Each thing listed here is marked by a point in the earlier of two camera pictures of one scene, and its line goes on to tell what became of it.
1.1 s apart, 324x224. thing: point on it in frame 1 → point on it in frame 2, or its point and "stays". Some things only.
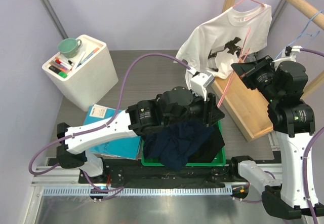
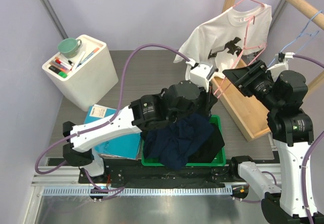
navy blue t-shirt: (173, 143) stays
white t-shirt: (213, 46) stays
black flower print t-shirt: (210, 148) stays
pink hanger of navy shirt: (232, 76) → (261, 46)
